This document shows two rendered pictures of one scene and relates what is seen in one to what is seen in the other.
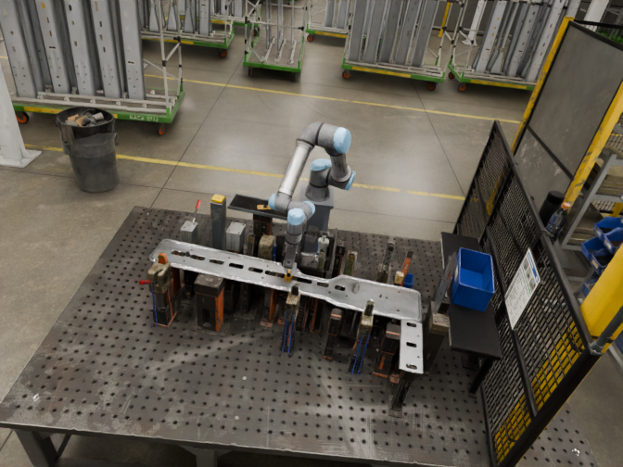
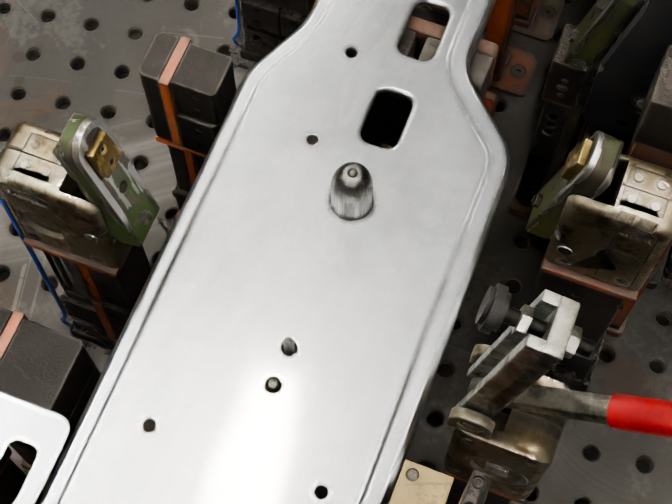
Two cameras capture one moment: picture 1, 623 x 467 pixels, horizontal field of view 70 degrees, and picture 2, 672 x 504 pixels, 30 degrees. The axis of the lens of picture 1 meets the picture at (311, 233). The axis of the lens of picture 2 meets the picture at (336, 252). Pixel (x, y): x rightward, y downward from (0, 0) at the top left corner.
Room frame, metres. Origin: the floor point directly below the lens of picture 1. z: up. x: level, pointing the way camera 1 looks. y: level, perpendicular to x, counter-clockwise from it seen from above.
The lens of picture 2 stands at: (1.72, -0.65, 1.86)
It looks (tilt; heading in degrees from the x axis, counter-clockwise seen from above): 67 degrees down; 105
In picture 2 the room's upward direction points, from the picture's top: straight up
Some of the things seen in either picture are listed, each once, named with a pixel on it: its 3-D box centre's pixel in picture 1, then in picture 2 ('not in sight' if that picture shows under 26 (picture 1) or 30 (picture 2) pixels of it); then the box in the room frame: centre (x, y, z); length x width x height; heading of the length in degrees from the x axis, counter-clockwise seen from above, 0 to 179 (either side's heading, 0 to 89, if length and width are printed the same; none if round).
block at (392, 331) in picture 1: (387, 350); (54, 410); (1.41, -0.43, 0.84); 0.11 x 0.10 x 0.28; 174
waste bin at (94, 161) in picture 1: (92, 151); not in sight; (3.77, 2.22, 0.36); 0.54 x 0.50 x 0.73; 2
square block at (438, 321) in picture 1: (430, 345); not in sight; (1.45, -0.64, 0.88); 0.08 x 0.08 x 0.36; 84
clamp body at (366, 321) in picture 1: (360, 343); (96, 253); (1.41, -0.30, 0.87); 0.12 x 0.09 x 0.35; 174
